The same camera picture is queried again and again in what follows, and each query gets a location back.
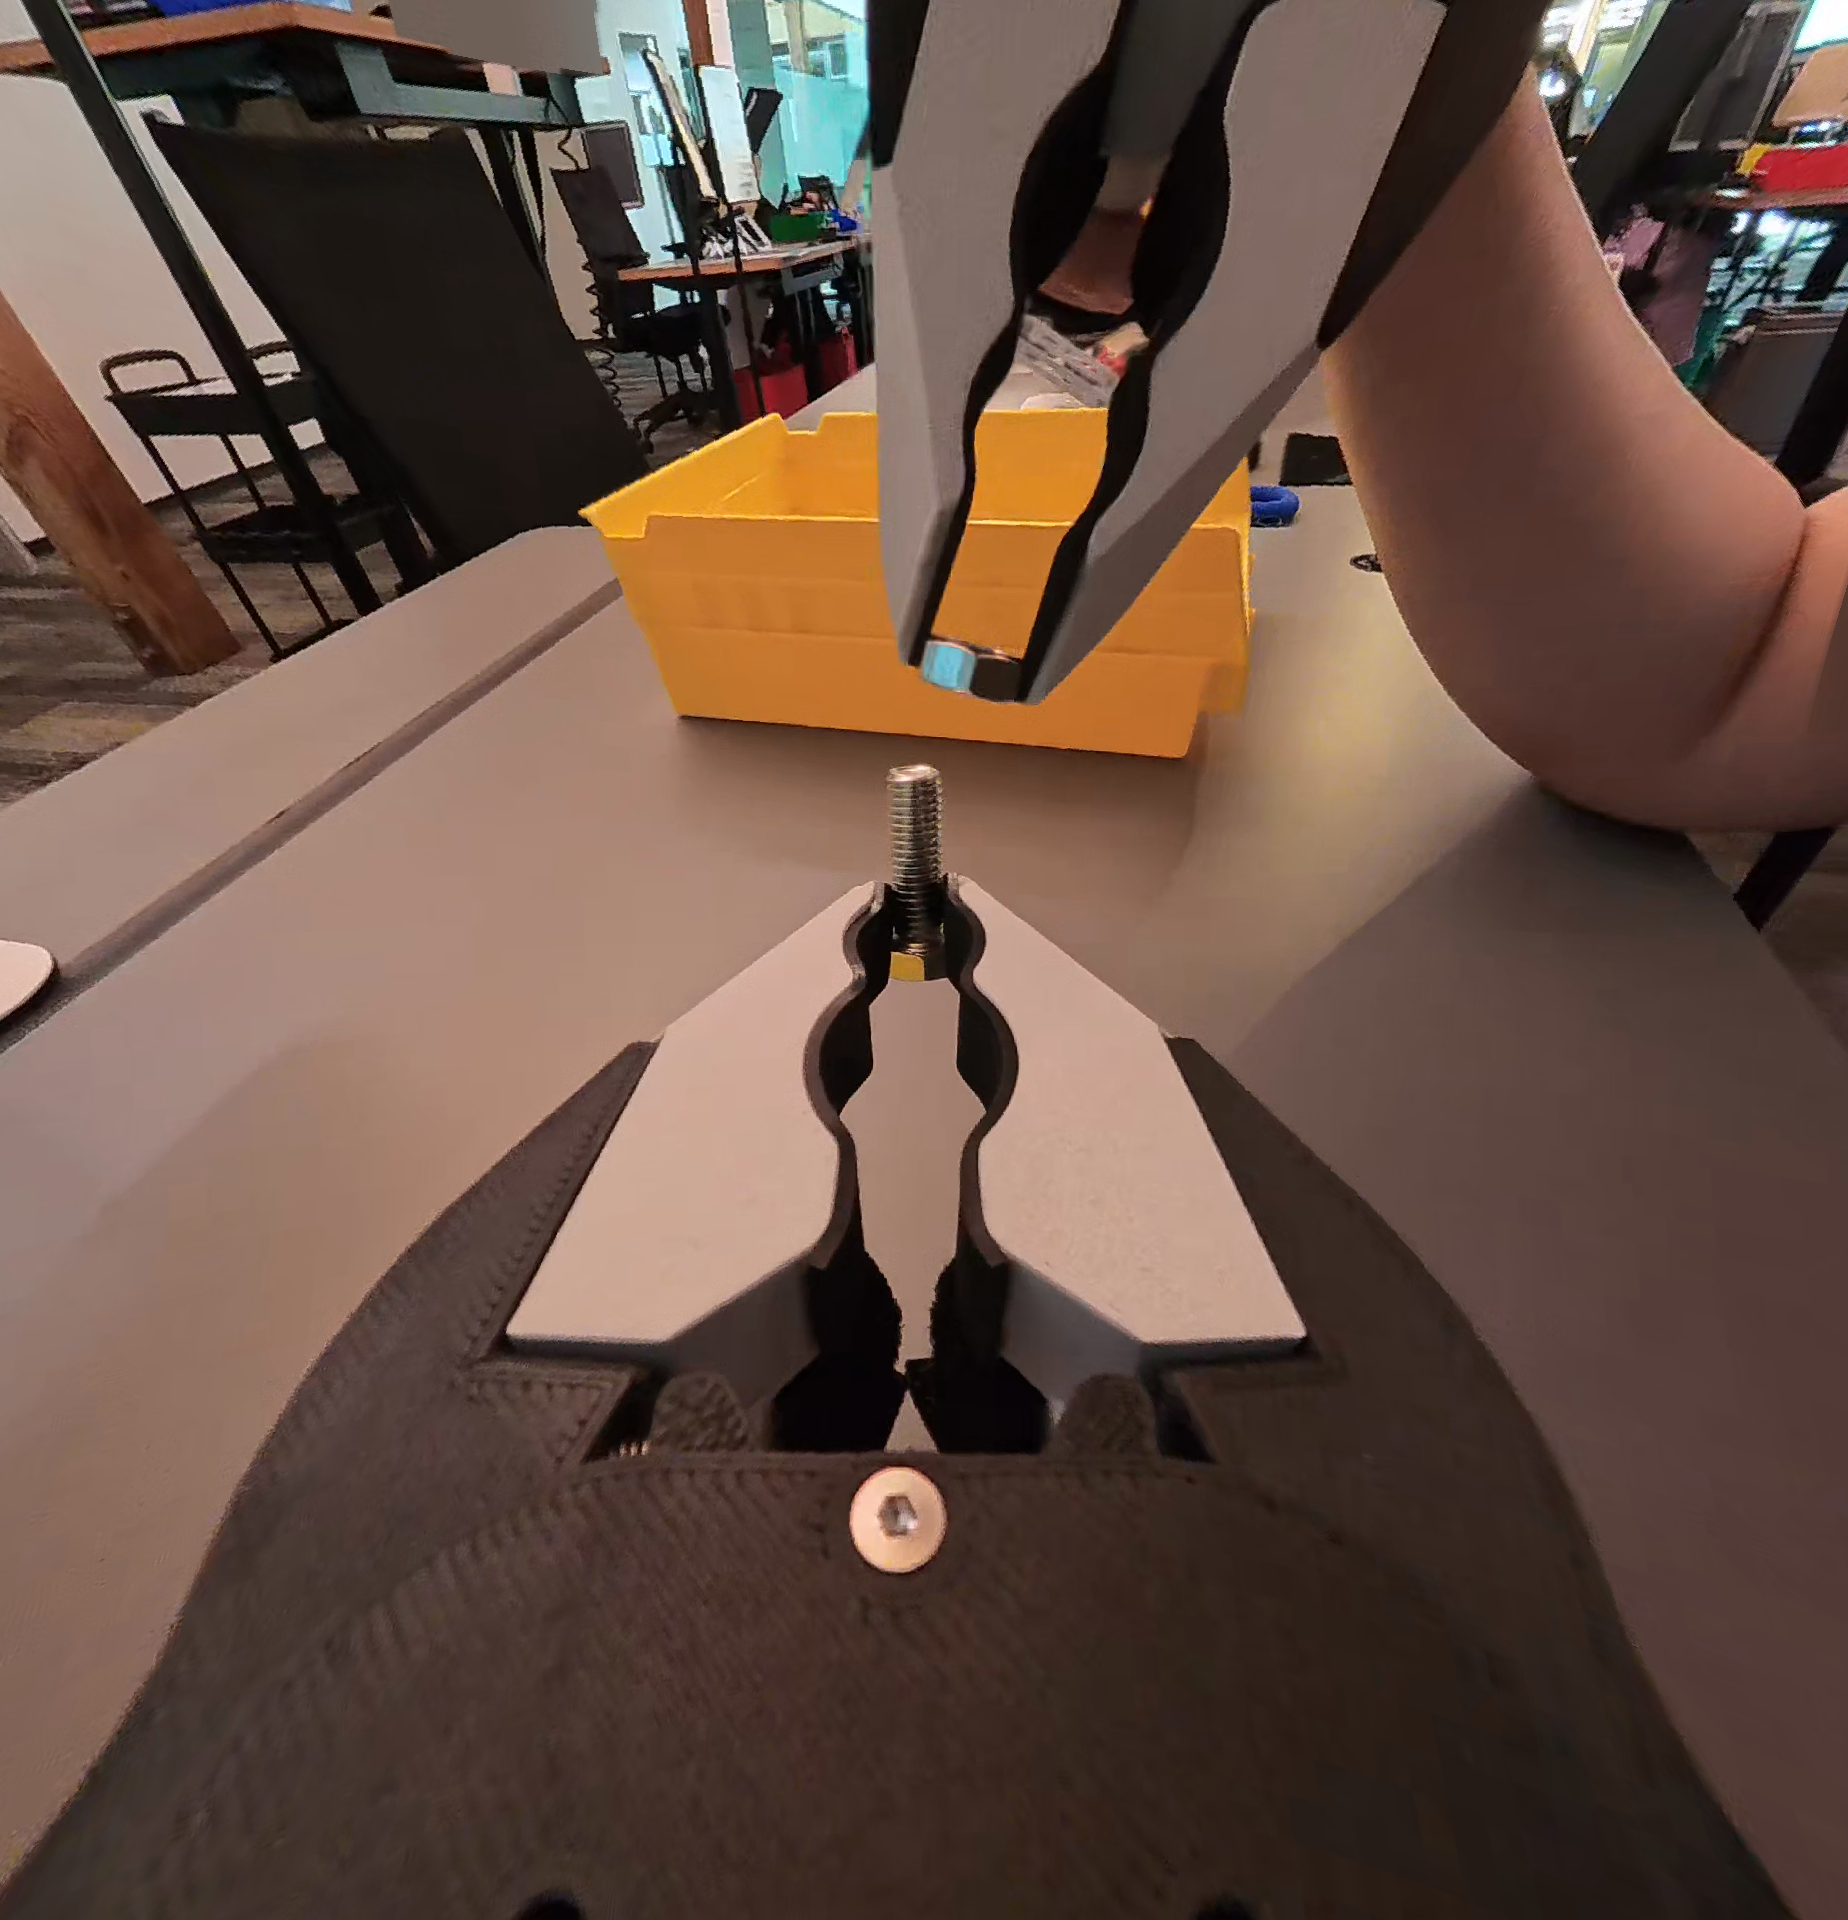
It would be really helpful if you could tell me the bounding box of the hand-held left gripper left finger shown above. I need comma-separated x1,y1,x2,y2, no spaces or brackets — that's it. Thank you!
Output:
504,884,907,1413

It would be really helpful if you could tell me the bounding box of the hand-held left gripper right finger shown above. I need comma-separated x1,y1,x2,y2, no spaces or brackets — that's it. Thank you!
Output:
921,880,1307,1413

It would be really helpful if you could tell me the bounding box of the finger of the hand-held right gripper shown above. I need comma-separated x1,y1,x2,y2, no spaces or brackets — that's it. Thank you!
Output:
870,0,1122,673
1014,0,1451,708

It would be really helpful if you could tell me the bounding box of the steel hex bolt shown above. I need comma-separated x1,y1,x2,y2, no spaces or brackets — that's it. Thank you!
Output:
880,766,948,985

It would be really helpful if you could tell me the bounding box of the steel hex nut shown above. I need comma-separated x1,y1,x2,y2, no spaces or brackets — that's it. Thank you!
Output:
913,637,1032,705

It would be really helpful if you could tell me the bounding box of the yellow plastic bin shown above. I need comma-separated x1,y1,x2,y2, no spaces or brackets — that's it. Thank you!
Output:
580,407,1258,758

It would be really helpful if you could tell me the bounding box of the person's right forearm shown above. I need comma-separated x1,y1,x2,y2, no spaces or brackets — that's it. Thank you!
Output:
1320,66,1848,833

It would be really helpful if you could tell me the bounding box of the person's right hand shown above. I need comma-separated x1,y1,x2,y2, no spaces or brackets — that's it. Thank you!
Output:
1044,199,1161,320

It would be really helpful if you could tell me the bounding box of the wooden office desk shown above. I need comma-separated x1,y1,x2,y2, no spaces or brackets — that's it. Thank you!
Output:
622,231,868,438

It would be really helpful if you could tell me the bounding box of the red box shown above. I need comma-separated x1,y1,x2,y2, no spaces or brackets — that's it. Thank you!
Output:
749,333,858,425

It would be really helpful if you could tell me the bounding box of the black office chair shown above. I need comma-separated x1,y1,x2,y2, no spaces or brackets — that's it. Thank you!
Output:
547,164,715,439

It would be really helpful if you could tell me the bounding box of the black leaning panel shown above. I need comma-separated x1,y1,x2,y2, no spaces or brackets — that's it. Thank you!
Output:
143,119,647,559

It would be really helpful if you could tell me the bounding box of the black utility cart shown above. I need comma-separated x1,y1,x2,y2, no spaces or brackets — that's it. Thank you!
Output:
99,343,432,662

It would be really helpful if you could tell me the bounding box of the black slanted pole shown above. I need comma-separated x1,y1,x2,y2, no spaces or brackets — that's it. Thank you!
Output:
21,0,387,615

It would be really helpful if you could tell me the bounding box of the wooden desk with teal frame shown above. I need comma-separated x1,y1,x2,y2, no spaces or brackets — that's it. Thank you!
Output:
0,0,611,145

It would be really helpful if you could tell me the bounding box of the wooden post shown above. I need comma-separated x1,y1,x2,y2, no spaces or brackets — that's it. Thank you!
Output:
0,241,241,677

